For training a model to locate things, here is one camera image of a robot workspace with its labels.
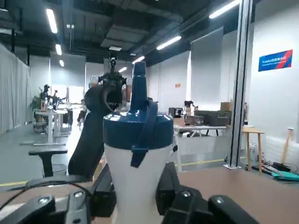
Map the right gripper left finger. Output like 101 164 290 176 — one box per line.
0 163 117 224

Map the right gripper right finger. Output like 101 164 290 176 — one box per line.
155 161 260 224

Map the transparent sauce bottle blue cap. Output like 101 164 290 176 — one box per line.
102 62 175 224

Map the black office chair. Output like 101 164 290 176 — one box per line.
25 85 124 187

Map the white standing desk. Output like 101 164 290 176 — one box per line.
32 109 73 147

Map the wooden stool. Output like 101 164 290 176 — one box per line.
242 127 266 175

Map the green mat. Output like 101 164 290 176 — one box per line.
272 170 299 182

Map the cardboard box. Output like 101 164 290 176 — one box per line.
220 102 235 117

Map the white curtain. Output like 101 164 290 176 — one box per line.
0 44 31 134

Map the black background robot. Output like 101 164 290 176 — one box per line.
90 53 133 110

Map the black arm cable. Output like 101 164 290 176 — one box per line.
0 182 93 208

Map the aluminium frame post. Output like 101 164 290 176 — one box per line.
223 0 256 169

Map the blue red wall sign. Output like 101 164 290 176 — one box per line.
258 49 294 72

